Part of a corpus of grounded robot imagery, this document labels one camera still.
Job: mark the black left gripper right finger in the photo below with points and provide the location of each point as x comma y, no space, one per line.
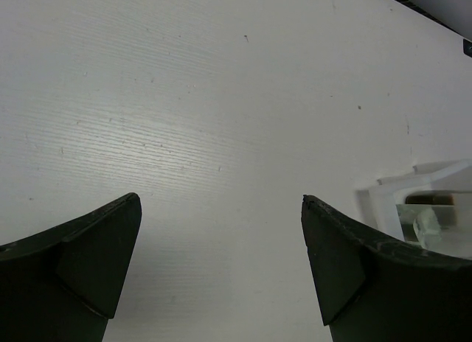
373,287

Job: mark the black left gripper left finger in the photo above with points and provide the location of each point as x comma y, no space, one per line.
64,283

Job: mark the clear round glass oil bottle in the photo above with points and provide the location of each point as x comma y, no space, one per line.
441,229

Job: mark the white plastic organizer tray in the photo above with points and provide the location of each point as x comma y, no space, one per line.
378,203

